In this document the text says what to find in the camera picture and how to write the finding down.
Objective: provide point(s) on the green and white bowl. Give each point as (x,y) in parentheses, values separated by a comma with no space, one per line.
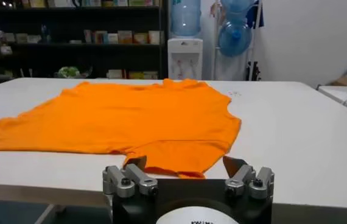
(68,72)

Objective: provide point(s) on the black shelving unit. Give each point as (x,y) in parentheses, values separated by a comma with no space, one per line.
(70,56)

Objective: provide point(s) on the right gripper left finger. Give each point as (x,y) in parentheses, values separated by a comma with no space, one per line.
(137,181)

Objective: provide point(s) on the orange t-shirt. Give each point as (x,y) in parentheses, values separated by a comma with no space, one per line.
(131,121)

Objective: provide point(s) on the black stand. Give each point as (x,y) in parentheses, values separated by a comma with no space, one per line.
(252,71)

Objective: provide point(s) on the large white table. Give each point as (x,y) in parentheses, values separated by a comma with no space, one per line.
(283,137)

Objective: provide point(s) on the dark blue hanging cloth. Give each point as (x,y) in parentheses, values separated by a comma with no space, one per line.
(259,16)

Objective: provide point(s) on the labelled blue water jug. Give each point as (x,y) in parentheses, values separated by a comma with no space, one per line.
(185,18)

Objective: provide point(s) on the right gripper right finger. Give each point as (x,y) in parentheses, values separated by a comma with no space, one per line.
(243,179)

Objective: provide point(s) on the small white side table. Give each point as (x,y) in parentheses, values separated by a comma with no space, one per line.
(341,92)

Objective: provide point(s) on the white jug rack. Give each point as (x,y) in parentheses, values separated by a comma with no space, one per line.
(255,45)

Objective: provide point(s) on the white water dispenser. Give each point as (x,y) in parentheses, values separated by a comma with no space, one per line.
(185,58)

